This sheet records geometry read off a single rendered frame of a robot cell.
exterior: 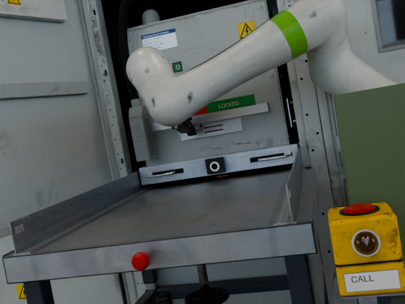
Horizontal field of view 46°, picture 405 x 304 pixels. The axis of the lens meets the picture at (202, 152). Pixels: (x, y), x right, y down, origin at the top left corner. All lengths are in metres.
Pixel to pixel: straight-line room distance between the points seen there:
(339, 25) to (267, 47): 0.19
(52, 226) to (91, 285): 0.65
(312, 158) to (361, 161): 0.80
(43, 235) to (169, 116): 0.39
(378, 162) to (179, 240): 0.38
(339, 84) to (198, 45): 0.53
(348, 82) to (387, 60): 0.28
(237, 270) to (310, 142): 0.48
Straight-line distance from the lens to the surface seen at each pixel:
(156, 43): 1.65
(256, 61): 1.16
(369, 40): 1.51
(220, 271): 1.63
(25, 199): 1.44
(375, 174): 0.73
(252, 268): 1.61
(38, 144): 1.49
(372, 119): 0.72
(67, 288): 1.83
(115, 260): 0.96
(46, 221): 1.15
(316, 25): 1.20
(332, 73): 1.28
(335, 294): 0.80
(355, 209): 0.64
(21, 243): 1.07
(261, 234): 0.87
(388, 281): 0.64
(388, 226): 0.62
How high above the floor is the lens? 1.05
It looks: 4 degrees down
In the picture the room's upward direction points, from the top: 10 degrees counter-clockwise
